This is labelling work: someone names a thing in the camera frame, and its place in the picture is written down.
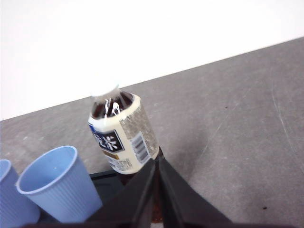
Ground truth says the blue ribbed plastic cup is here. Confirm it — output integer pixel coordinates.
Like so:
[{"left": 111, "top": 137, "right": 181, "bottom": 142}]
[
  {"left": 15, "top": 145, "right": 103, "bottom": 224},
  {"left": 0, "top": 159, "right": 41, "bottom": 226}
]

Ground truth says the dark oolong tea bottle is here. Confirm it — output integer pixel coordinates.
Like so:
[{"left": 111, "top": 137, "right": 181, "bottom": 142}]
[{"left": 87, "top": 83, "right": 167, "bottom": 224}]

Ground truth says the dark navy rectangular tray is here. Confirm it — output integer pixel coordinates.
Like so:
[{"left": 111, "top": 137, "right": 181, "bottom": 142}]
[{"left": 89, "top": 169, "right": 129, "bottom": 205}]

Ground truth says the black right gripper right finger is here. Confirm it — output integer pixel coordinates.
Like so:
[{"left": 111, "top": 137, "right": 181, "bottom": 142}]
[{"left": 158, "top": 154, "right": 236, "bottom": 228}]

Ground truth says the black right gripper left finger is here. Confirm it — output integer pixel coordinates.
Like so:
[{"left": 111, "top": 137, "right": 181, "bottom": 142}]
[{"left": 71, "top": 159, "right": 156, "bottom": 228}]

